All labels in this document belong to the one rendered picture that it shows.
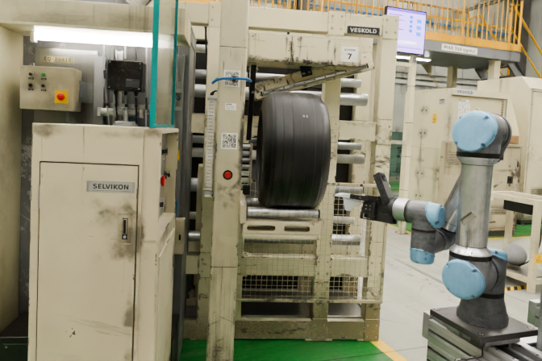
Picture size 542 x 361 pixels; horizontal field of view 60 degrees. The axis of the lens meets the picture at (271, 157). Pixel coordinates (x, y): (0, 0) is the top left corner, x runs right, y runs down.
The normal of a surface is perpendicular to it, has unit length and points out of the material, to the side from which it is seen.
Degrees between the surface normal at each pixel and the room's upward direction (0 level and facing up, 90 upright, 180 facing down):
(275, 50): 90
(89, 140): 90
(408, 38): 90
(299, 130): 67
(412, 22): 90
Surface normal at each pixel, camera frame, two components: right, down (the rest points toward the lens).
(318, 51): 0.09, 0.07
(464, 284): -0.70, 0.14
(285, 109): 0.11, -0.61
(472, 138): -0.68, -0.12
